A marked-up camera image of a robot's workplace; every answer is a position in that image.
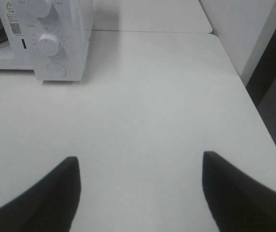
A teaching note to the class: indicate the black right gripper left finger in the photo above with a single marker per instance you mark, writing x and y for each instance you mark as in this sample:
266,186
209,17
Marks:
48,206

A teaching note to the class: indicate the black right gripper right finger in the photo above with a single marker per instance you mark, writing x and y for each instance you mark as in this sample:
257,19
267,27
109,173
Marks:
237,202

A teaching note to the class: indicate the round white door button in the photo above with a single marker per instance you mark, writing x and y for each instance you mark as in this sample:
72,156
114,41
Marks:
56,69

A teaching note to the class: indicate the lower white microwave knob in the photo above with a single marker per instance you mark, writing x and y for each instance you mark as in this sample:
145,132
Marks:
48,44

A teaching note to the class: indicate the white microwave knob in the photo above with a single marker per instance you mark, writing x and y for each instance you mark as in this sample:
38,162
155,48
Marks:
48,44
41,8

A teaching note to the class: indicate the white microwave oven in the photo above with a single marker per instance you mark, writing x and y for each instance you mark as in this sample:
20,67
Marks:
69,20

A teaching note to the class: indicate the white partition panel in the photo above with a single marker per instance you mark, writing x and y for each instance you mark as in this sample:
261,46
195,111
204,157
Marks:
244,27

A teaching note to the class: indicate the upper white microwave knob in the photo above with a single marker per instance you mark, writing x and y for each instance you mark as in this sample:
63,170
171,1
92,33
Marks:
41,8

